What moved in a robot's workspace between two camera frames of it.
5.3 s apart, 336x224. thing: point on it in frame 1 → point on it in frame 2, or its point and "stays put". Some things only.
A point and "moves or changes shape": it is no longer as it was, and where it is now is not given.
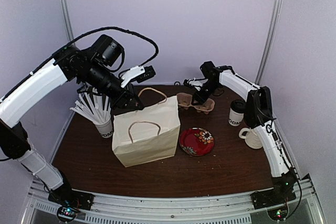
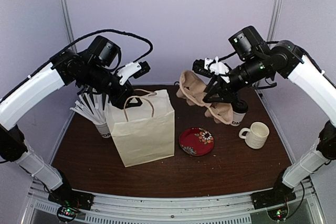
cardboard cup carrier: (185, 100) moves or changes shape
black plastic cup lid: (238, 105) stays put
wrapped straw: (92, 118) stays put
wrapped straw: (88, 110) stays put
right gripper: (199, 96) → (221, 88)
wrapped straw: (98, 108) stays put
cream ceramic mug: (252, 139) stays put
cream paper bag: (142, 137) moves or changes shape
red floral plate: (196, 141) stays put
